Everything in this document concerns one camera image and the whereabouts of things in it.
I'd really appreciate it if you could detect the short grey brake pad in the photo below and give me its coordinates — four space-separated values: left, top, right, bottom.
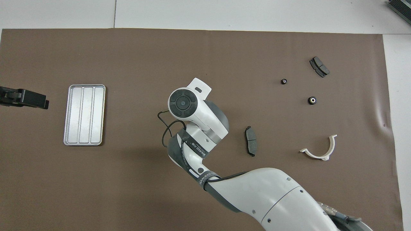
309 56 330 78

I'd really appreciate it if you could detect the silver ribbed metal tray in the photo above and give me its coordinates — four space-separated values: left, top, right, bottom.
63 84 106 146

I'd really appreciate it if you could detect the black ribbed device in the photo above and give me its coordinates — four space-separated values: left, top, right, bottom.
387 0 411 16

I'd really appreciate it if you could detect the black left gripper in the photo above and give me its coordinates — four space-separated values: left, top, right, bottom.
0 86 49 110

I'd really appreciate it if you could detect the brown paper table mat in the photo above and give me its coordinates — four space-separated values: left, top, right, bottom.
0 28 404 231

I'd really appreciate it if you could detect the long grey brake pad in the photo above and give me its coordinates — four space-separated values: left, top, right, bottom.
245 125 258 157

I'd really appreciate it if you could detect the black lettered velcro strap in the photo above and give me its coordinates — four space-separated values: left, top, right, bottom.
179 128 209 158
197 171 222 186

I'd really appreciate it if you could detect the white plastic half-ring bracket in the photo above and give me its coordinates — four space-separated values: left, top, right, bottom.
299 134 337 161

